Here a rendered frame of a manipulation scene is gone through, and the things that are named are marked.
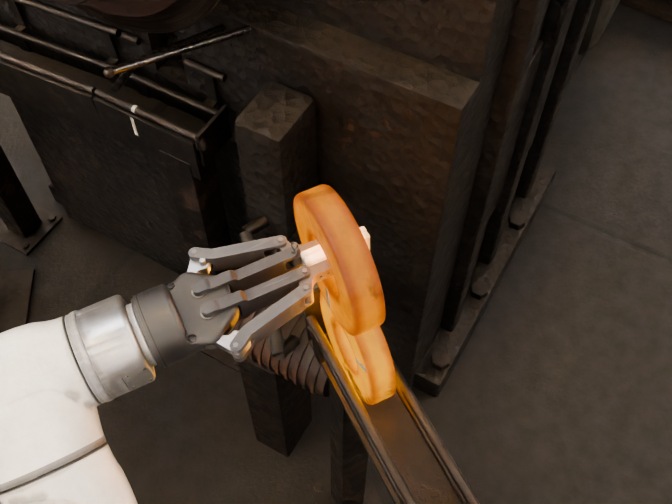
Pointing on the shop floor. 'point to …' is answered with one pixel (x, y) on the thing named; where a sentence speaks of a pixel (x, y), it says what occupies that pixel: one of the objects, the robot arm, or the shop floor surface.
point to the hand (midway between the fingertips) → (336, 251)
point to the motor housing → (282, 387)
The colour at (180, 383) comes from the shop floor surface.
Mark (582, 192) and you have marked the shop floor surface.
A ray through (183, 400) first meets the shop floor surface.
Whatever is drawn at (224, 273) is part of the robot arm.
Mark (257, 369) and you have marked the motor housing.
